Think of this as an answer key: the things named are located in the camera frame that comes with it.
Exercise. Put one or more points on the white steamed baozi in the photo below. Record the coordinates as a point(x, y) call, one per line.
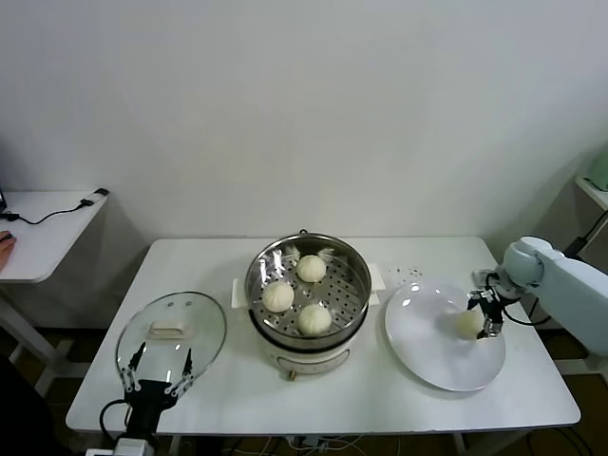
point(279, 297)
point(468, 325)
point(314, 319)
point(311, 269)

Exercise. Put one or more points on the stainless steel steamer basket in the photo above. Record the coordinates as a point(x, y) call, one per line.
point(266, 266)

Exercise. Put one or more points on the white round plate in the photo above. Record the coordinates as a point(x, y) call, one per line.
point(427, 342)

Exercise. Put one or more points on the white side table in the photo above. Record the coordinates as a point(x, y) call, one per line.
point(47, 247)

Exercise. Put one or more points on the white electric cooking pot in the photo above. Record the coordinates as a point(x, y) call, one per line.
point(309, 361)

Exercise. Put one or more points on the white metal table leg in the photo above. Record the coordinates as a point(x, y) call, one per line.
point(461, 447)
point(175, 446)

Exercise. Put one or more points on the pale green container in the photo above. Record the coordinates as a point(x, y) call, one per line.
point(601, 171)

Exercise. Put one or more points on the person's hand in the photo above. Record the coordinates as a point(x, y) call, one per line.
point(5, 247)

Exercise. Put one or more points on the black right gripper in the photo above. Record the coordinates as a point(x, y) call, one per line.
point(494, 306)

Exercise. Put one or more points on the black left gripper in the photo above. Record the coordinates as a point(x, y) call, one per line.
point(149, 396)

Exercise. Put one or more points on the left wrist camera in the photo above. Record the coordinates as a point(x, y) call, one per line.
point(100, 451)

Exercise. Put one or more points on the white shelf table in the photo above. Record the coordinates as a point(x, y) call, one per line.
point(596, 192)

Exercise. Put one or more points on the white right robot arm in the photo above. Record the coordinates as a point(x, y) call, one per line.
point(570, 285)

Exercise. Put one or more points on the black laptop edge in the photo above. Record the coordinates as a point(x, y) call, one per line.
point(2, 197)

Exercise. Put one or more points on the white metal table foot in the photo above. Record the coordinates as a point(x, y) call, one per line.
point(575, 368)

